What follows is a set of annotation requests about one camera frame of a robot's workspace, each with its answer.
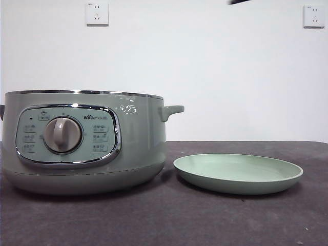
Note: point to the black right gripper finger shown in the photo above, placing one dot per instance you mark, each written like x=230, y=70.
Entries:
x=238, y=1

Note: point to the green electric steamer pot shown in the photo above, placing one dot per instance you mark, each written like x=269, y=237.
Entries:
x=138, y=143

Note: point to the pale green round plate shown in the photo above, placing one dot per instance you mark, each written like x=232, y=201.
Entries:
x=238, y=179

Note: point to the white wall socket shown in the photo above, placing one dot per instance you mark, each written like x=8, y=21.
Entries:
x=314, y=17
x=97, y=15

